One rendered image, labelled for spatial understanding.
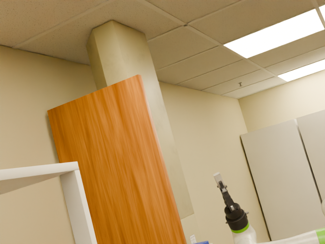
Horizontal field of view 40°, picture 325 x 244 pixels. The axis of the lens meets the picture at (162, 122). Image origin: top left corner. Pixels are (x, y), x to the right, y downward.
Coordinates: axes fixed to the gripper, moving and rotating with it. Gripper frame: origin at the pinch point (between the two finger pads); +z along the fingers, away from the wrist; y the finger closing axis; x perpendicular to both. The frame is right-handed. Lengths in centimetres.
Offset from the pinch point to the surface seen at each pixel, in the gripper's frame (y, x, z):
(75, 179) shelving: 72, 34, 67
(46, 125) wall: -32, 60, 46
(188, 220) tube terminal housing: -5.0, 20.2, -15.9
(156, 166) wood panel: 6.4, 21.2, 23.2
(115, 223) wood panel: 5.6, 47.5, 6.9
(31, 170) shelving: 81, 39, 77
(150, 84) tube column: -39, 9, 39
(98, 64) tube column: -39, 26, 60
